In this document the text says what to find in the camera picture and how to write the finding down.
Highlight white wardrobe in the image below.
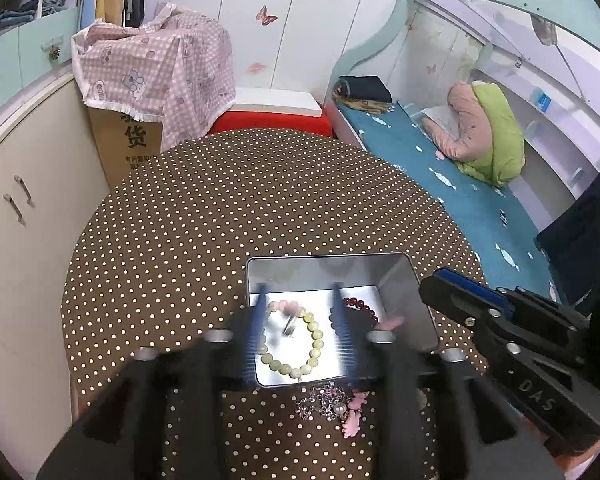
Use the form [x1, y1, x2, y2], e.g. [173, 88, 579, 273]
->
[164, 0, 407, 107]

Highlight pink checked cartoon cloth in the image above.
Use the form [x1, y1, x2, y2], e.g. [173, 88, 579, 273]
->
[71, 2, 237, 146]

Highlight dark red bead bracelet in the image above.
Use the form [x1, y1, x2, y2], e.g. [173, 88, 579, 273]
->
[343, 296, 381, 328]

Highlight red stool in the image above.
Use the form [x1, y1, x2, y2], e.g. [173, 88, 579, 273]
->
[210, 106, 334, 139]

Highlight silver metal tin box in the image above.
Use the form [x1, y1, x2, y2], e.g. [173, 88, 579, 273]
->
[244, 252, 440, 389]

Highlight white pillow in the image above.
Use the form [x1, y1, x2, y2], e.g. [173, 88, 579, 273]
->
[422, 105, 462, 134]

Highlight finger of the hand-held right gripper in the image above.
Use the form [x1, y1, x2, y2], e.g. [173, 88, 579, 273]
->
[419, 267, 512, 324]
[497, 286, 591, 334]

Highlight dark cloth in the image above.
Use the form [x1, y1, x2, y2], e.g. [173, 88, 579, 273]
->
[535, 154, 600, 312]

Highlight blue cloud print bedsheet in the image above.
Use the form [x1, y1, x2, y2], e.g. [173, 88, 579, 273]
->
[332, 101, 562, 322]

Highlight brown cardboard box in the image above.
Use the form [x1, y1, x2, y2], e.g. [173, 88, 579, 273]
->
[88, 104, 167, 192]

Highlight pale green bead bracelet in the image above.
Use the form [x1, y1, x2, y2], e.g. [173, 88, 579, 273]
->
[255, 299, 327, 380]

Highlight pink quilt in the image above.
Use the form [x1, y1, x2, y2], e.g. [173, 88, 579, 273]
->
[425, 82, 497, 162]

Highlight beige cabinet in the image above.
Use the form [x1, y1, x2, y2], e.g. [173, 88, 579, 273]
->
[0, 72, 112, 463]

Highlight folded blue jeans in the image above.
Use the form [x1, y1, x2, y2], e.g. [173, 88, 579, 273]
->
[0, 0, 41, 37]

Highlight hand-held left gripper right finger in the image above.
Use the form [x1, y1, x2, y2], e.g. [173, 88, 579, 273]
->
[331, 283, 566, 480]

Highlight silver charm bracelet pink charms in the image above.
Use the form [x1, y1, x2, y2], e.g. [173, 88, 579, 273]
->
[295, 382, 369, 436]

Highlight tan fringed scarf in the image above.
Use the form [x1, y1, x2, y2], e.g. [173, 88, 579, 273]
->
[334, 91, 397, 117]

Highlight light green drawer unit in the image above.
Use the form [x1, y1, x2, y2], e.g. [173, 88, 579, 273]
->
[0, 7, 82, 127]

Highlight flat white box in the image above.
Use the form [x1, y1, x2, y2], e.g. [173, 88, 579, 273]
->
[229, 87, 324, 116]

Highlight dark folded clothing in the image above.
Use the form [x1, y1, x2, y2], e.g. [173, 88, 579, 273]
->
[336, 75, 394, 104]

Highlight green quilt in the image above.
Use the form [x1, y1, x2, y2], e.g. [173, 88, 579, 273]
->
[452, 81, 526, 189]

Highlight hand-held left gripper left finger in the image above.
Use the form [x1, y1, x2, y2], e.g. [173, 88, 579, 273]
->
[37, 284, 269, 480]

